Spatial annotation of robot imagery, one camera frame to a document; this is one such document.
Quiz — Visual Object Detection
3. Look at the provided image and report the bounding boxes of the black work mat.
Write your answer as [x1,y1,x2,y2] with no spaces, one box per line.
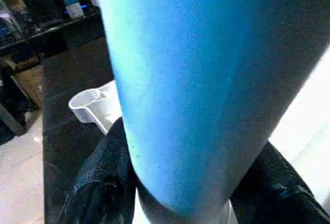
[41,37,124,224]

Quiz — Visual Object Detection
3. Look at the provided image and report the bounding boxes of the white plastic table leg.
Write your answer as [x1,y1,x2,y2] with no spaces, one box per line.
[94,0,330,224]

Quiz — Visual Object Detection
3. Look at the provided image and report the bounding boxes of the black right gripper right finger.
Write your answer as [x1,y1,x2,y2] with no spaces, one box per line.
[228,140,330,224]

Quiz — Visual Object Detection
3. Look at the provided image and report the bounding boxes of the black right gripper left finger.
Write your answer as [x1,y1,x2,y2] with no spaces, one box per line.
[58,117,140,224]

